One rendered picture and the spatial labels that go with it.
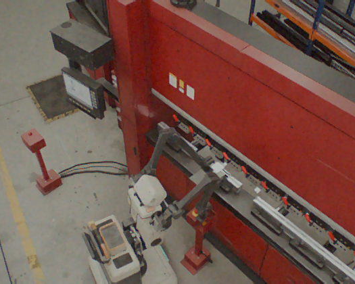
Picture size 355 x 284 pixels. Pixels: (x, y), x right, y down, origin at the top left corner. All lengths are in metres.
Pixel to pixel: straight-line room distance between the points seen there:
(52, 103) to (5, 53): 1.52
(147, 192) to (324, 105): 1.39
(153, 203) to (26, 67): 4.14
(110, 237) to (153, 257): 0.72
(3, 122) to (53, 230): 1.91
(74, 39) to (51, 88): 2.75
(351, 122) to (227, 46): 0.93
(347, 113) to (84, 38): 2.12
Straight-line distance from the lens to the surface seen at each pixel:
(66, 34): 3.69
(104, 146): 5.33
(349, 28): 4.92
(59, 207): 4.86
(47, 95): 6.20
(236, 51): 2.83
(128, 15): 3.34
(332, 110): 2.56
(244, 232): 3.81
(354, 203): 2.90
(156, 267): 4.03
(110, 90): 4.20
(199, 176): 3.68
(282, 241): 3.57
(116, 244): 3.45
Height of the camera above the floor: 3.88
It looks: 47 degrees down
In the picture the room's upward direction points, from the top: straight up
